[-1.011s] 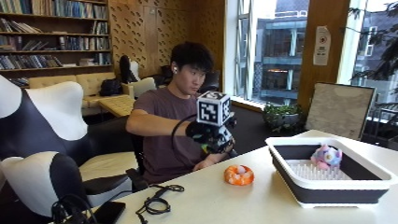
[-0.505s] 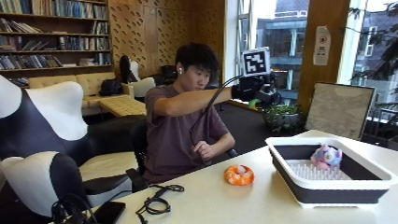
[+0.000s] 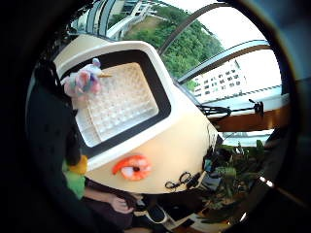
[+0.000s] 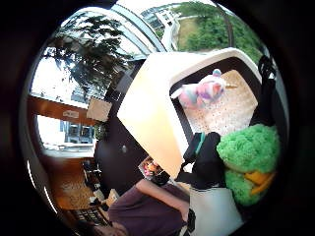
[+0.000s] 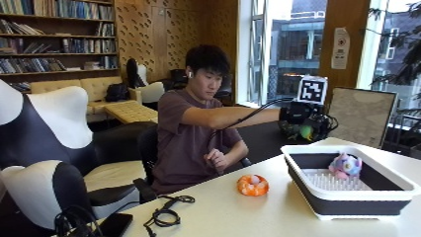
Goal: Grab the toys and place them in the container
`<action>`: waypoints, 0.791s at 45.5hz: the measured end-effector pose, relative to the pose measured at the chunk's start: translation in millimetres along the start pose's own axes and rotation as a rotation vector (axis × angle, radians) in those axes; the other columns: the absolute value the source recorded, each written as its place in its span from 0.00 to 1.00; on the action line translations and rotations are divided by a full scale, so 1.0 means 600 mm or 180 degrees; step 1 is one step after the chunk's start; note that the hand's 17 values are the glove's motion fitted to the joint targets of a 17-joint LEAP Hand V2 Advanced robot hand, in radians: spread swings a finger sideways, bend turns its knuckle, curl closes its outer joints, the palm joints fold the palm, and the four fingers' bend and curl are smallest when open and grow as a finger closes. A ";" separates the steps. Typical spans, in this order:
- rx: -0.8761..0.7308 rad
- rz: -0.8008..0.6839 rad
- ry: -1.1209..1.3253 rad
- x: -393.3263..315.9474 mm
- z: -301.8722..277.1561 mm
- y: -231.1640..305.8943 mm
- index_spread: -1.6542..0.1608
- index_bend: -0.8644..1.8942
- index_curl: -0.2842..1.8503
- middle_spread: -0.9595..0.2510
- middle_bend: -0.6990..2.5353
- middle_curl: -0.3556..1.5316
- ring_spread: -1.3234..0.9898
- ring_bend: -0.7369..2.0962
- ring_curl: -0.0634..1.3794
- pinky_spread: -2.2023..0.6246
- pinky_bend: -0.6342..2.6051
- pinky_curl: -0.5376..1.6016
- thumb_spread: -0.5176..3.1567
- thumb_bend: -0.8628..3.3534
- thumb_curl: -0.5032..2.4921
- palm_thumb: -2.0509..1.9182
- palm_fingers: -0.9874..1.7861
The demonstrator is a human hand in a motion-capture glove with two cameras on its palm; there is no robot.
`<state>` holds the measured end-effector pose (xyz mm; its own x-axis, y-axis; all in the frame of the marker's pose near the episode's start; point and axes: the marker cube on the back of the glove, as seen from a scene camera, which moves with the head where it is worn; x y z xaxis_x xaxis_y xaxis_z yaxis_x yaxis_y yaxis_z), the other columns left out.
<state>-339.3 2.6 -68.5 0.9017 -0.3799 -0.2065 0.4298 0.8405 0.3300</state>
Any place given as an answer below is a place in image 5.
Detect white and black lounge chair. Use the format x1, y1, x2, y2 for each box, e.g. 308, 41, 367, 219
126, 58, 166, 104

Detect white paper notice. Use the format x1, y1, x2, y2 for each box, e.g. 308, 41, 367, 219
331, 27, 352, 70

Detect grey framed board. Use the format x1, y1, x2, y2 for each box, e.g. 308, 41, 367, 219
327, 87, 400, 149

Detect white and black armchair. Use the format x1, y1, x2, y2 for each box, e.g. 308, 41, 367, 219
0, 78, 159, 237

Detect black glove cable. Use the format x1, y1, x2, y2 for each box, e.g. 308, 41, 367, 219
206, 97, 296, 177

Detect white marker cube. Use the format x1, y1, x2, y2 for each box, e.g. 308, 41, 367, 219
296, 75, 330, 106

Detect black phone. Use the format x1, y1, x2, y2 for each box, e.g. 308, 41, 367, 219
97, 212, 135, 237

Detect white window frame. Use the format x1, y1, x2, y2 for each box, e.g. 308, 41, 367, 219
236, 0, 270, 109

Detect beige tufted ottoman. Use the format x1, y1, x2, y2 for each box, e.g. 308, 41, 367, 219
103, 101, 159, 125

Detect black backpack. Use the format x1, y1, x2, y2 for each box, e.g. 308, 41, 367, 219
105, 82, 133, 103

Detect green and dark plush toy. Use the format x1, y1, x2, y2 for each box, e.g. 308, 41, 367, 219
280, 120, 319, 142

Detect black strap with cable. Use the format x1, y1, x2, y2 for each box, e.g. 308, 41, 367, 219
145, 195, 196, 237

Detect tree outside window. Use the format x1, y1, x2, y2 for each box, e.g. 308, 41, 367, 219
368, 0, 421, 87

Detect black cable bundle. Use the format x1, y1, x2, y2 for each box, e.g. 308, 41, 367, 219
53, 205, 106, 237

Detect pastel plush toy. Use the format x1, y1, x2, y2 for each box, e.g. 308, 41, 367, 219
328, 151, 366, 181

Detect rows of books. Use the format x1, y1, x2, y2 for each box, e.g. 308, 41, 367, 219
0, 0, 119, 93

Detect wooden bookshelf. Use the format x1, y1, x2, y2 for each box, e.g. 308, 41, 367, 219
0, 0, 122, 94

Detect orange and white plush donut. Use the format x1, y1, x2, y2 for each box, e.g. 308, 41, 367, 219
236, 174, 270, 198

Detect beige tufted sofa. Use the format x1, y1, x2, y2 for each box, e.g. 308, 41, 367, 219
30, 76, 146, 117

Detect black office chair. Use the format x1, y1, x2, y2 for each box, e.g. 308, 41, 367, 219
137, 124, 255, 202

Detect white and grey dish tub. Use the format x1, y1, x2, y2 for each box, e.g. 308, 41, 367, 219
280, 144, 421, 221

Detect the person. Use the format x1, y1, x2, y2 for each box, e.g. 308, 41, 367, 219
151, 43, 282, 196

